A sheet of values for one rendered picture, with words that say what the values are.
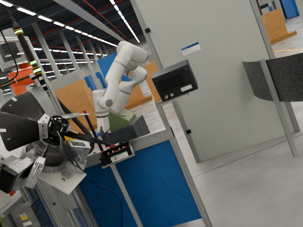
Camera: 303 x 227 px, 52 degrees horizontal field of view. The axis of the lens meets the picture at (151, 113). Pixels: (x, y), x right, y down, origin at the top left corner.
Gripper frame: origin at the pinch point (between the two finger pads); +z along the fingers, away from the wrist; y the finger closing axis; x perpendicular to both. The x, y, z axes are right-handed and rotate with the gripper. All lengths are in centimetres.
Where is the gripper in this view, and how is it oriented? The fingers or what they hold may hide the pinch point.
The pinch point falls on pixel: (105, 138)
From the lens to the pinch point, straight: 202.4
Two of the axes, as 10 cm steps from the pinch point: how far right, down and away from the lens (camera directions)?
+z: 1.0, 9.7, 2.2
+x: 9.8, -0.5, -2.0
